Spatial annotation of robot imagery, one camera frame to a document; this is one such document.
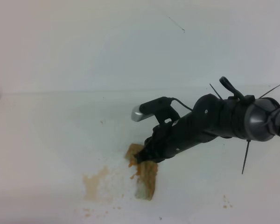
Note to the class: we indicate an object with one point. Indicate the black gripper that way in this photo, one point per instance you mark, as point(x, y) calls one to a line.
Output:
point(210, 118)

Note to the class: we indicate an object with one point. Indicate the stained green rag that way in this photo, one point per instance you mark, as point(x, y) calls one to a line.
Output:
point(146, 173)

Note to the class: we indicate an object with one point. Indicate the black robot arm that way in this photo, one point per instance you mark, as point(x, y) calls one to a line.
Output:
point(248, 119)

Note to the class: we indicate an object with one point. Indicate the faded coffee stain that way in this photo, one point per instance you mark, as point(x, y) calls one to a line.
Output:
point(97, 187)

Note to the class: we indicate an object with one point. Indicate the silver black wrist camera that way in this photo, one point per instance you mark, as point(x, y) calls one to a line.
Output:
point(160, 108)

